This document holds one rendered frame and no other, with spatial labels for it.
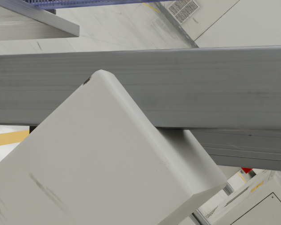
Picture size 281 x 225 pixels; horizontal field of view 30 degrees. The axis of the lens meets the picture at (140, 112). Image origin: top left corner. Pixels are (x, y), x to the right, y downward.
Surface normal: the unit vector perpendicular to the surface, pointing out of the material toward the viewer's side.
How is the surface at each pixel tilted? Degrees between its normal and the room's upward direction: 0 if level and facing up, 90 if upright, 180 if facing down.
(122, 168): 90
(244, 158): 90
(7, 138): 0
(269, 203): 90
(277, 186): 90
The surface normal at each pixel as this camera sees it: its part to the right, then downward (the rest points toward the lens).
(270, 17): -0.29, 0.04
